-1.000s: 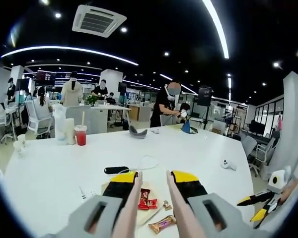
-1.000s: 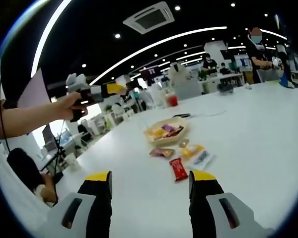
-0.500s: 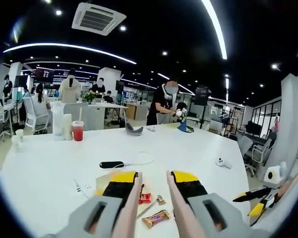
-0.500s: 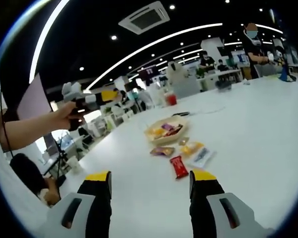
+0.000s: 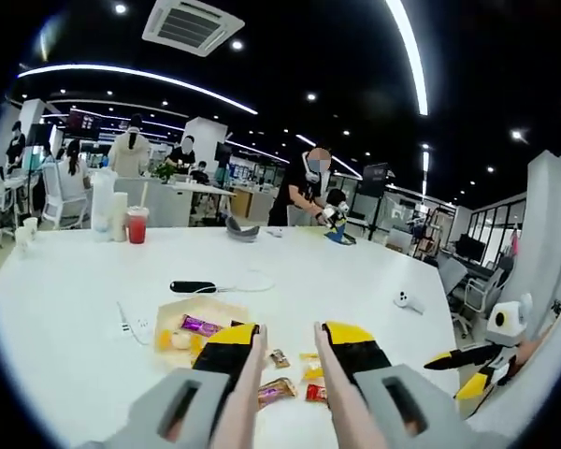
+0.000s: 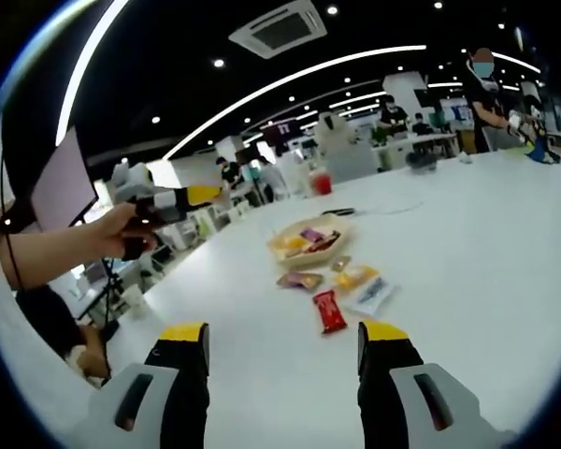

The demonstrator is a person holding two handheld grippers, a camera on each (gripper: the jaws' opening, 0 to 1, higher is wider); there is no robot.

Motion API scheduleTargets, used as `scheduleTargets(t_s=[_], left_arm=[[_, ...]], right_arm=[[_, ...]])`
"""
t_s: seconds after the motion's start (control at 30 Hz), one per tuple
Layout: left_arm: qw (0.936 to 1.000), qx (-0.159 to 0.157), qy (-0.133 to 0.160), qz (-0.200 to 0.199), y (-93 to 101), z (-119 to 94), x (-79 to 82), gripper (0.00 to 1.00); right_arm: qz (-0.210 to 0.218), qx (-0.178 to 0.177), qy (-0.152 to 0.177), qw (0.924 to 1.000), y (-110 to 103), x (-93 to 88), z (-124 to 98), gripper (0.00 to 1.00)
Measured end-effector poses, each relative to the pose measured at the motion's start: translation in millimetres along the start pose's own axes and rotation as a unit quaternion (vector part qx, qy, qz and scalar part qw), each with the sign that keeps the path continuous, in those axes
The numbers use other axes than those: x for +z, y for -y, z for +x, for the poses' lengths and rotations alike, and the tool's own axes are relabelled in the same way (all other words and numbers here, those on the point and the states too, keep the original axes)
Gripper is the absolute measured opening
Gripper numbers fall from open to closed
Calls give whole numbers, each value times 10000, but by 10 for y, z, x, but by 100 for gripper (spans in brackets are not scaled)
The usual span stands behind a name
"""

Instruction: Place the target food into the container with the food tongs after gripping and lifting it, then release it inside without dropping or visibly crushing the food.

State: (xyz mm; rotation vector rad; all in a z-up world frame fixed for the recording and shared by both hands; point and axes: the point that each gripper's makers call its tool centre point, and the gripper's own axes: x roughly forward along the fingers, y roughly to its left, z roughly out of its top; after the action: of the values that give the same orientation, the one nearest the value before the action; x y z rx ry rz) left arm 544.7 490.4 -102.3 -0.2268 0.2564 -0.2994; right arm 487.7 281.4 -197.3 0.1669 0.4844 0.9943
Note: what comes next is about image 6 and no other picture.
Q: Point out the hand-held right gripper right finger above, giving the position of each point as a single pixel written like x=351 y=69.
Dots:
x=383 y=402

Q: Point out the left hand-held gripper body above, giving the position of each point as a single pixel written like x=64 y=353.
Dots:
x=133 y=182

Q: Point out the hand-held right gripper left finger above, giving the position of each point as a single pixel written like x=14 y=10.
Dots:
x=182 y=402

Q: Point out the orange bread food packet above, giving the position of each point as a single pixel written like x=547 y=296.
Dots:
x=290 y=244

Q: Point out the long red food packet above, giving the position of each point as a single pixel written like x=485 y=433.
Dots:
x=329 y=312
x=329 y=241

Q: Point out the clear grey food packet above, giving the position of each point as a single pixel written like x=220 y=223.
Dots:
x=371 y=294

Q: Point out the purple food packet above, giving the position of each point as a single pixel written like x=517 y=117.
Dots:
x=311 y=234

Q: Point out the beige hexagonal container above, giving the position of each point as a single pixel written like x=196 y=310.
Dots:
x=308 y=261

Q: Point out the yellow cake food packet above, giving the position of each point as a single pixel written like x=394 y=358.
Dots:
x=355 y=278

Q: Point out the brown purple-label food packet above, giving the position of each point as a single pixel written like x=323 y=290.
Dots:
x=299 y=280

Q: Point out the small brown food packet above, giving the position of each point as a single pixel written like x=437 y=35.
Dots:
x=341 y=264

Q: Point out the person's left hand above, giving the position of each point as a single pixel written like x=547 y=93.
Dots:
x=114 y=231

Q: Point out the large pink screen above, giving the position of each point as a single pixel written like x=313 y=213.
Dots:
x=63 y=182

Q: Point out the white plastic bag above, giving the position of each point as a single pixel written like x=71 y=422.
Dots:
x=294 y=173

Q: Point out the black tripod stand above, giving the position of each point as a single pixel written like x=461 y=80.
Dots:
x=108 y=290

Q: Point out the white paper cup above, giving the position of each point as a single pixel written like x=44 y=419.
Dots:
x=135 y=301

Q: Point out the red drink cup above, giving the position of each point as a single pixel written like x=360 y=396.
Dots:
x=321 y=183

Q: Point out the ceiling light strip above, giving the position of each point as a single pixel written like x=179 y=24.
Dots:
x=76 y=75
x=402 y=48

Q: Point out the round ceiling spotlights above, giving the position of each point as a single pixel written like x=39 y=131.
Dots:
x=219 y=62

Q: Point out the black oblong device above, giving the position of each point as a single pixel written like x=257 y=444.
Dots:
x=339 y=211

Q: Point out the dark rounded object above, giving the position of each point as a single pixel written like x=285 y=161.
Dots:
x=51 y=322

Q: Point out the white desk partition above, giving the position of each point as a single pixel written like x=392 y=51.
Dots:
x=355 y=161

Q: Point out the ceiling air conditioner vent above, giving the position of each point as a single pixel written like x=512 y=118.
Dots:
x=280 y=30

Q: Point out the green potted plant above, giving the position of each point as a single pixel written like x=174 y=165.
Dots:
x=378 y=134

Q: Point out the dark grey bowl-like object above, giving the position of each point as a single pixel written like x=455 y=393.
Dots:
x=421 y=163

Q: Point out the black computer monitor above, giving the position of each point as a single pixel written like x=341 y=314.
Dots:
x=421 y=98

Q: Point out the small white object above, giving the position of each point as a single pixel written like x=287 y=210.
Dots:
x=465 y=159

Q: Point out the wooden cabinet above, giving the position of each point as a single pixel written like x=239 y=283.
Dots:
x=466 y=140

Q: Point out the dark blue cloth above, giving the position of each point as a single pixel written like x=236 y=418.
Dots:
x=544 y=152

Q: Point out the dark wall display screen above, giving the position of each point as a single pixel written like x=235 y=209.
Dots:
x=283 y=131

